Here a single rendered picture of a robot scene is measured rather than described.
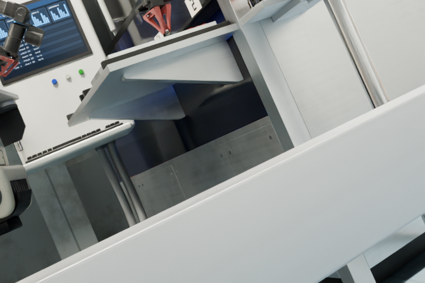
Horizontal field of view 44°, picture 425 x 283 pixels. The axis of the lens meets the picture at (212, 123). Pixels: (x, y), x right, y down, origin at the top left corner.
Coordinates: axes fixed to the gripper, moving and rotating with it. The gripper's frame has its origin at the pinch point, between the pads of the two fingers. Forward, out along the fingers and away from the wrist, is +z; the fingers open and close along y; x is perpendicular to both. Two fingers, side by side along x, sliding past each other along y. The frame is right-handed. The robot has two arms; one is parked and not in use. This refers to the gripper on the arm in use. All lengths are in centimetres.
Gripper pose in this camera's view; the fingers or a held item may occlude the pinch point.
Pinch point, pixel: (166, 30)
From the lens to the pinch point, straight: 157.6
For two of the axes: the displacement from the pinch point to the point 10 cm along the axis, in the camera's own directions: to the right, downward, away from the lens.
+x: -5.8, 2.9, 7.6
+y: 7.0, -3.0, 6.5
